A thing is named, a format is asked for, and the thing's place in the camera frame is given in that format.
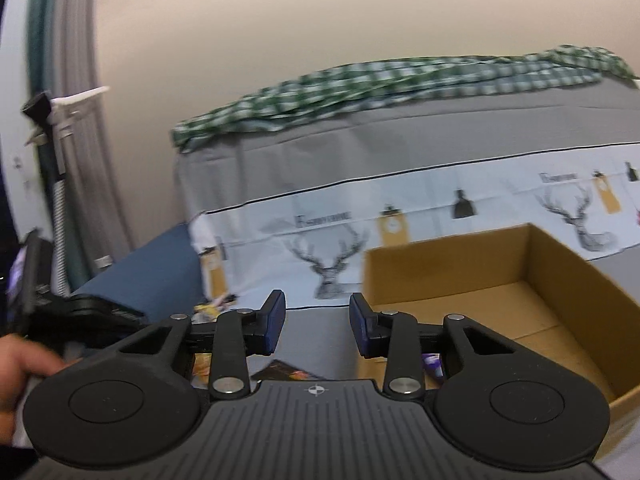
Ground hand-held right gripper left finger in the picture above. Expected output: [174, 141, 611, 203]
[114, 289, 287, 402]

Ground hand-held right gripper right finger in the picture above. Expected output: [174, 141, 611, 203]
[349, 292, 522, 402]

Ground brown cardboard box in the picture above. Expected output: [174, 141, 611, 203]
[362, 223, 640, 463]

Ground person's left hand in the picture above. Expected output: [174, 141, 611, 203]
[0, 335, 83, 447]

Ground dark snack packet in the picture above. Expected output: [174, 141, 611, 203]
[249, 359, 327, 382]

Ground yellow snack packet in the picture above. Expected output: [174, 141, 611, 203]
[193, 293, 237, 324]

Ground purple snack packet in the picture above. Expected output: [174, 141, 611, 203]
[421, 353, 445, 391]

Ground orange snack packet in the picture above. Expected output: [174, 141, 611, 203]
[192, 354, 217, 389]

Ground black clamp stand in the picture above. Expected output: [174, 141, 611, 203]
[20, 85, 112, 297]

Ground green checkered cloth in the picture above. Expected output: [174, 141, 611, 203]
[171, 45, 640, 154]

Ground grey-green curtain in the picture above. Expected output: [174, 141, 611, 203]
[24, 0, 137, 293]

